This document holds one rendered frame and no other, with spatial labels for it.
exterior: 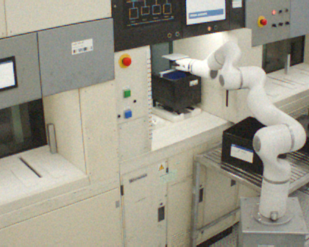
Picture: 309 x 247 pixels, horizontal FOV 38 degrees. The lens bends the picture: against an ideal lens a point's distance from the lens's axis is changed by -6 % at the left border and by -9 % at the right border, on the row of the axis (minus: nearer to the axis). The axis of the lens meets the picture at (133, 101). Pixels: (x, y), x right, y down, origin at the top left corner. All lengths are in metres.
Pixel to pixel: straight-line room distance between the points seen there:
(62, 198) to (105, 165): 0.27
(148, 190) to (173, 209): 0.27
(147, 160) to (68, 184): 0.45
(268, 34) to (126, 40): 1.03
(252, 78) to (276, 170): 0.46
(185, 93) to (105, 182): 0.75
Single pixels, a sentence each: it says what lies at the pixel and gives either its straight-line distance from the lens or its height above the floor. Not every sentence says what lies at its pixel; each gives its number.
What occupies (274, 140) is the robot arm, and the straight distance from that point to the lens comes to 1.82.
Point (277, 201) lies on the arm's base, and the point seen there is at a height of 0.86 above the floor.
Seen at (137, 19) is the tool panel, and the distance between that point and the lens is 2.11.
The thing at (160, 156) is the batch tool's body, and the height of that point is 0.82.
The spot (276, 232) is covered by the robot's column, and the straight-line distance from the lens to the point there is 1.97.
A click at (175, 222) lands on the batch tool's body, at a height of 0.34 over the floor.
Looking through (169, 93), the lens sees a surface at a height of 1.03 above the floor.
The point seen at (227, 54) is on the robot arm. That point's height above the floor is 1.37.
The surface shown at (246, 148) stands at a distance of 2.36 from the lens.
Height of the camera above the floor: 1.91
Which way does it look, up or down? 20 degrees down
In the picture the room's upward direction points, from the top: 2 degrees counter-clockwise
